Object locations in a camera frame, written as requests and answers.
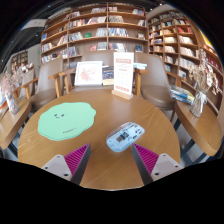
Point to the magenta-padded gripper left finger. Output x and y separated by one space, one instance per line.
56 165

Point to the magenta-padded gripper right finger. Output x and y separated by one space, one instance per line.
166 165

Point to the translucent light blue computer mouse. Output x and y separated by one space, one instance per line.
125 136

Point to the green cloud-shaped mouse pad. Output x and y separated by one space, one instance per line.
66 121

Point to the round wooden side table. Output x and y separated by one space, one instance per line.
200 130
13 123

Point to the stack of colourful books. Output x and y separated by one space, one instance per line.
181 95

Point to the brown padded wooden armchair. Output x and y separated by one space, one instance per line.
156 86
46 78
96 56

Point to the white framed floral picture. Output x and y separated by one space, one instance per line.
88 73

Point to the white sign on wooden base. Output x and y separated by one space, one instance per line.
123 73

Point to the dark blue book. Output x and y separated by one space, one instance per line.
108 76

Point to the light blue book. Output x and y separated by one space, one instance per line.
140 65

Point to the small distant wooden bookshelf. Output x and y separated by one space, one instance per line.
20 60

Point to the curved wooden bookshelf with books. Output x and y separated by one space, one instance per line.
180 40

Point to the white hanging ceiling panel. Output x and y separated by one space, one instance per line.
33 24

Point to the wide wooden bookshelf with books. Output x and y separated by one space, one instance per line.
100 23

